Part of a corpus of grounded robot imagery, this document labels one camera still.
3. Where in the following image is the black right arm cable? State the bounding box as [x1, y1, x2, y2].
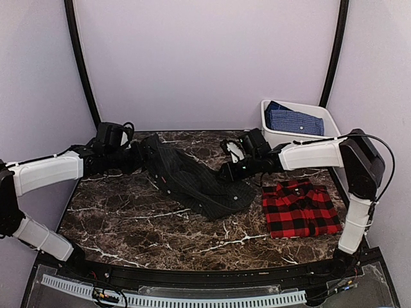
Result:
[293, 133, 396, 206]

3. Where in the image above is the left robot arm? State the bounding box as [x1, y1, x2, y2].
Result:
[1, 122, 147, 280]

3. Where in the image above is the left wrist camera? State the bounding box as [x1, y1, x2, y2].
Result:
[121, 122, 134, 146]

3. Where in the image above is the white plastic bin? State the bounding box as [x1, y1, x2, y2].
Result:
[261, 99, 340, 148]

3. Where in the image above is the left black frame post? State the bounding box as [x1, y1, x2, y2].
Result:
[64, 0, 101, 128]

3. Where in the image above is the white slotted cable duct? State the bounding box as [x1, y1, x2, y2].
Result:
[40, 275, 306, 307]

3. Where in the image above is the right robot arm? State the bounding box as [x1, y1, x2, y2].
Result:
[218, 128, 385, 278]

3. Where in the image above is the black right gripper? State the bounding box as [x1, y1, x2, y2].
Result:
[215, 153, 261, 184]

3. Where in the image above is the blue checked shirt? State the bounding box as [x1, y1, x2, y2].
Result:
[264, 101, 324, 136]

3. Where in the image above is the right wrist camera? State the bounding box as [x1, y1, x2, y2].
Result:
[220, 139, 245, 163]

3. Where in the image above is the black pinstriped long sleeve shirt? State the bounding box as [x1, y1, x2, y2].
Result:
[141, 134, 256, 221]

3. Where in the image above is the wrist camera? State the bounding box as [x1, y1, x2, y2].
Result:
[220, 139, 245, 163]
[121, 122, 134, 146]

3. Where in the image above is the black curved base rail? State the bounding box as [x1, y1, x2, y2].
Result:
[35, 246, 386, 289]

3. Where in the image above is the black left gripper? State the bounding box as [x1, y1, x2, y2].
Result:
[105, 139, 157, 175]

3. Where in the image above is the red black plaid folded shirt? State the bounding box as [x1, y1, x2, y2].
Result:
[262, 178, 342, 239]

